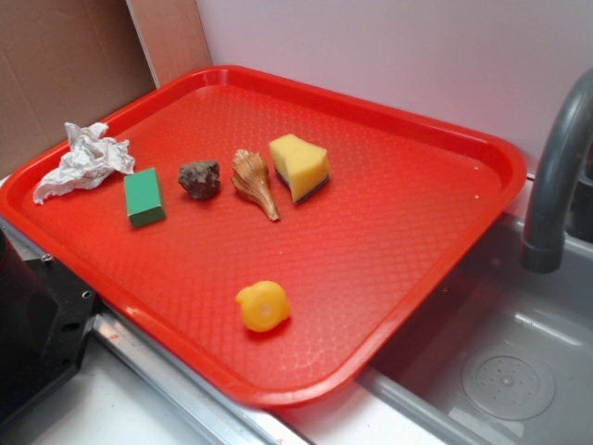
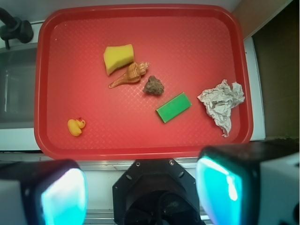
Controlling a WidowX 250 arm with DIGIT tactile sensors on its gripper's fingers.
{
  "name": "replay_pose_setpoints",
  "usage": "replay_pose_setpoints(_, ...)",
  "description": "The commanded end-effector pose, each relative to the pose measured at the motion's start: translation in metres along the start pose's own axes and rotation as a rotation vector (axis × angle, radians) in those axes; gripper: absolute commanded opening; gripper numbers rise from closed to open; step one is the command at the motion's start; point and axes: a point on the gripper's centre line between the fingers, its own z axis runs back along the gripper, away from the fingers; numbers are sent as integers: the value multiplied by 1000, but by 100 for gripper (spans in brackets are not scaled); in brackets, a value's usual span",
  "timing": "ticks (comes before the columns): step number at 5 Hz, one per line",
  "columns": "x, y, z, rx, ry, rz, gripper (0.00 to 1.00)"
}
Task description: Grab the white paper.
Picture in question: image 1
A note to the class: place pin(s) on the silver metal rail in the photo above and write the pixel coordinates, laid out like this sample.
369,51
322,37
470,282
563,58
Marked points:
129,391

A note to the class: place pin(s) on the brown cardboard panel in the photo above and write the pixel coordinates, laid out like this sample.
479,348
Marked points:
78,61

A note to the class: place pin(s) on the grey plastic sink basin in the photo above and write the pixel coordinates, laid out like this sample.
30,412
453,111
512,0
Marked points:
496,355

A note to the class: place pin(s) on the brown spiral seashell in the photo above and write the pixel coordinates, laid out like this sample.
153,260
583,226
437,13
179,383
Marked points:
250,179

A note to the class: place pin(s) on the yellow sponge piece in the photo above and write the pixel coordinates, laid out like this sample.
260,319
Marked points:
303,166

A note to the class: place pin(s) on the red plastic tray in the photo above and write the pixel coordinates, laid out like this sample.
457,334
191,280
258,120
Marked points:
407,197

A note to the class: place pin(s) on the yellow rubber duck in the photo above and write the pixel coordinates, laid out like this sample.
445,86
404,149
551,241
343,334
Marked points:
263,306

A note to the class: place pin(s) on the green wooden block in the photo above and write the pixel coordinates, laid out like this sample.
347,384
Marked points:
144,203

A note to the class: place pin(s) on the brown rock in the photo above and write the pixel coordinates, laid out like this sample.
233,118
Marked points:
201,179

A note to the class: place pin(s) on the grey toy faucet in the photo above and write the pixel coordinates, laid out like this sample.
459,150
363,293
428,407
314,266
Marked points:
561,199

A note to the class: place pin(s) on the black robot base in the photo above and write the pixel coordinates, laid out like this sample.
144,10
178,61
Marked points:
47,313

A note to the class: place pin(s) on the crumpled white paper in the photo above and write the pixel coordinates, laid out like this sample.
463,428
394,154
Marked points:
91,158

